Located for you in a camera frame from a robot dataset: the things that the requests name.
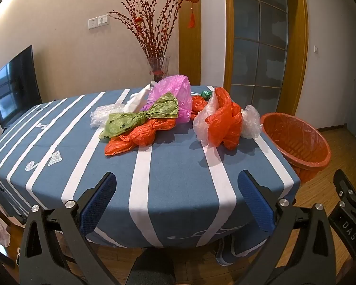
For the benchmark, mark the wooden door frame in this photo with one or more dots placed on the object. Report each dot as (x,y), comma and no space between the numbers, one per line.
(302,65)

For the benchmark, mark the blue white striped tablecloth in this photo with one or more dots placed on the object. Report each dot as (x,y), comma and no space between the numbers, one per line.
(172,184)

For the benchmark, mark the white wall socket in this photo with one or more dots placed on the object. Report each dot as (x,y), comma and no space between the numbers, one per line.
(92,23)

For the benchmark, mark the wooden wall trim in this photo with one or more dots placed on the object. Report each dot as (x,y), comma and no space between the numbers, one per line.
(190,53)

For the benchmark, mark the small orange plastic bag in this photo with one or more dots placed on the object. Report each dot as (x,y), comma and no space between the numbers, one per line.
(198,105)

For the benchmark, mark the dark cloth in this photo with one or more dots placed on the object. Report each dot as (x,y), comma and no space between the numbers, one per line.
(151,268)

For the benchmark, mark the orange plastic basket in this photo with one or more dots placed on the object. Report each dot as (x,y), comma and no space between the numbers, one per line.
(311,154)

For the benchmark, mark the clear glass vase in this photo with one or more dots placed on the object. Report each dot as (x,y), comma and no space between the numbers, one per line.
(158,68)

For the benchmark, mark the red berry branches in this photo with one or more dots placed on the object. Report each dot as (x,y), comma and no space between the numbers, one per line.
(149,35)

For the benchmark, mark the knotted orange plastic bag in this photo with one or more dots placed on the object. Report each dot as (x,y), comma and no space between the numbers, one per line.
(142,133)

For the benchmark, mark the frosted glass door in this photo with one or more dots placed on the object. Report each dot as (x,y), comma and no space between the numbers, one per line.
(258,50)

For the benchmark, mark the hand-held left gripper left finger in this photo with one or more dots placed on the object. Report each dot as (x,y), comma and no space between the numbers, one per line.
(98,202)

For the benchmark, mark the pink plastic bag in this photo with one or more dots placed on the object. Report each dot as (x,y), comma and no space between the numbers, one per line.
(178,92)

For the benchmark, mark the red-orange plastic bag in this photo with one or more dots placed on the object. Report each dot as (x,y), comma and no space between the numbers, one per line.
(222,124)

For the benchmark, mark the white translucent plastic bag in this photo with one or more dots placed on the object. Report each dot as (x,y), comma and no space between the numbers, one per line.
(201,121)

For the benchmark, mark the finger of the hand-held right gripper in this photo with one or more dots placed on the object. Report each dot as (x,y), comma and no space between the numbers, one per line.
(345,190)

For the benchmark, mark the clear plastic bag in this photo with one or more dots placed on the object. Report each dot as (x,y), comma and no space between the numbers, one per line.
(99,114)
(252,121)

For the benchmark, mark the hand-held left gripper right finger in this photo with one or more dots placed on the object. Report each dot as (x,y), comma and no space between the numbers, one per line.
(256,202)

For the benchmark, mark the green plastic bag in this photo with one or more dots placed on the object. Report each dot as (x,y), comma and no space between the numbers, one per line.
(121,123)

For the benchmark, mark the black flat television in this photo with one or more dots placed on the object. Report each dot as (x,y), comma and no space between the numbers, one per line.
(14,86)

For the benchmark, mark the small green bag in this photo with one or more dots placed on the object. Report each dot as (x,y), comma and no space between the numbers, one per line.
(206,95)

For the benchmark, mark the white tissue bag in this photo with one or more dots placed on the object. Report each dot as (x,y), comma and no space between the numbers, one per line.
(136,99)

